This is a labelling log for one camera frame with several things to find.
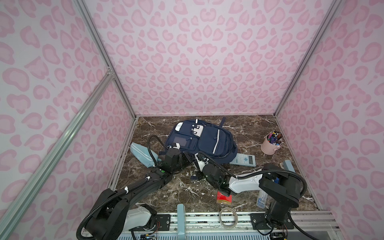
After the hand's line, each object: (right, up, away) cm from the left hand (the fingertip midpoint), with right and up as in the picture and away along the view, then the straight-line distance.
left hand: (195, 153), depth 83 cm
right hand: (0, -5, +2) cm, 6 cm away
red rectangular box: (+15, -24, -3) cm, 29 cm away
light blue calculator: (+29, -6, +11) cm, 32 cm away
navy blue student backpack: (+12, +5, +10) cm, 17 cm away
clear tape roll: (+13, -30, -8) cm, 34 cm away
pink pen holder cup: (+46, +5, +7) cm, 47 cm away
